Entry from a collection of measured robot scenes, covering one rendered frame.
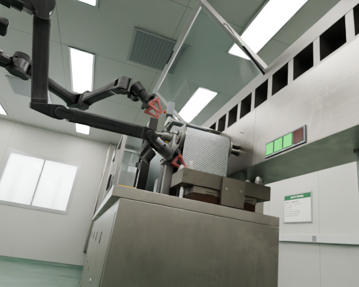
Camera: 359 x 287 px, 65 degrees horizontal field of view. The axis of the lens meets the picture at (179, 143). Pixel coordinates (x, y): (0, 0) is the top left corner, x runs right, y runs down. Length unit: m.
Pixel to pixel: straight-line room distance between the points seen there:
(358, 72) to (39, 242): 6.48
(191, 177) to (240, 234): 0.28
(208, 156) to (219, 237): 0.46
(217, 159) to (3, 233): 5.97
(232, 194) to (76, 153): 6.06
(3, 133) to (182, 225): 6.55
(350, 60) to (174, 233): 0.81
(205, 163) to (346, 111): 0.66
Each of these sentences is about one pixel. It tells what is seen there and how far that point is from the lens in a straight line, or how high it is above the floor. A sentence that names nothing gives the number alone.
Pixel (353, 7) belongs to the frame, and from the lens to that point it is 1.22.
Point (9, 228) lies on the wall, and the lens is 6.96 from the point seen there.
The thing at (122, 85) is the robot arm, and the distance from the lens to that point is 1.45.
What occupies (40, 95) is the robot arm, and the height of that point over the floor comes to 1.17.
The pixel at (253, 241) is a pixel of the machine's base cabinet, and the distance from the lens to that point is 1.16.
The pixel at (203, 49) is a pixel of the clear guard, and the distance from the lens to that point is 1.82.
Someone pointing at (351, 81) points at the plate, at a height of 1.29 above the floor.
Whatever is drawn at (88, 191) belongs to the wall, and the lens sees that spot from 6.86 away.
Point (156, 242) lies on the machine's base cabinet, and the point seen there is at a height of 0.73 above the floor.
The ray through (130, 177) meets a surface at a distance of 2.34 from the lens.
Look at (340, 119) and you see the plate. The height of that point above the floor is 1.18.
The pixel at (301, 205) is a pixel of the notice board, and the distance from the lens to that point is 4.76.
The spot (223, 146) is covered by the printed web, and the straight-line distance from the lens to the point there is 1.45.
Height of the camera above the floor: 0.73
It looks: 20 degrees up
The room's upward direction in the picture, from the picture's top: 9 degrees clockwise
